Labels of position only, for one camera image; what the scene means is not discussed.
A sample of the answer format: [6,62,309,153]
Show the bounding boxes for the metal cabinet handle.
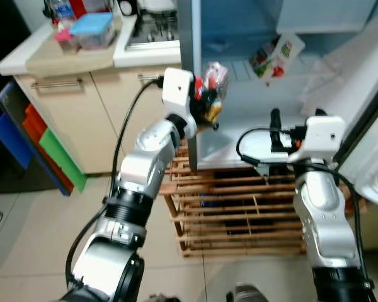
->
[30,78,84,89]
[137,73,164,83]

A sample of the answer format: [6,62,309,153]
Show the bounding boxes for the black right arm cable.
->
[236,127,366,296]

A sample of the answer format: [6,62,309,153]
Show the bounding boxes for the blue lid clear container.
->
[68,13,118,51]

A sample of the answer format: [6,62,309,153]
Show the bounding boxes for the white top kitchen cabinet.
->
[0,13,191,178]

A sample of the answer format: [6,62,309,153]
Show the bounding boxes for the orange plastic board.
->
[22,103,74,191]

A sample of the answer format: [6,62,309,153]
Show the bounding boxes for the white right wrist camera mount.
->
[293,116,346,165]

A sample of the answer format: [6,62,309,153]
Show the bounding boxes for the blue plastic board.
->
[0,112,33,171]

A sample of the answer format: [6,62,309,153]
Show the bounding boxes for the metal dish rack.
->
[126,0,181,50]

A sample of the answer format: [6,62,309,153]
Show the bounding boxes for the grey left robot foot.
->
[144,292,181,302]

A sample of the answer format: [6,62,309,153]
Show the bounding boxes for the small pink container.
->
[54,28,77,55]

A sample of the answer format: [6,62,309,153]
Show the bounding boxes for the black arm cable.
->
[236,127,366,296]
[64,74,164,287]

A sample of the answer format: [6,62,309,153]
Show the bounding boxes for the silver fridge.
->
[178,0,378,211]

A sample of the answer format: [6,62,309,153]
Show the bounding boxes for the green plastic board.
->
[38,128,88,193]

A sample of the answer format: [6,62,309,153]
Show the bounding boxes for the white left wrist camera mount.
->
[160,67,197,140]

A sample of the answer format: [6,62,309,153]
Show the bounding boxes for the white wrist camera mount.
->
[293,116,346,165]
[160,67,197,140]

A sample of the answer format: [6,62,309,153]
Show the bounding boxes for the blue label bottle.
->
[49,0,74,21]

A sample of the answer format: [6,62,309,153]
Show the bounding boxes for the green white drink carton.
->
[248,33,306,84]

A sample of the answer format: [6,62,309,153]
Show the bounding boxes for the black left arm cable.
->
[64,74,164,287]

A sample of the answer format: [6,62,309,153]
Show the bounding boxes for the grey robot foot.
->
[226,283,270,302]
[144,292,181,302]

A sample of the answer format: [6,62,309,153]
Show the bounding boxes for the wooden slatted rack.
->
[159,140,367,257]

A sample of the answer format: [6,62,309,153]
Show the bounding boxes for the grey right robot foot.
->
[226,283,270,302]

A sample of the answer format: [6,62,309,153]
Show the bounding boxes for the clear bag of groceries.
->
[194,61,230,125]

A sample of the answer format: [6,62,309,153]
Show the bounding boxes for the black round pot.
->
[117,0,139,18]

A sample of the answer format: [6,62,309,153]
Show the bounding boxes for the red box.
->
[68,0,112,18]

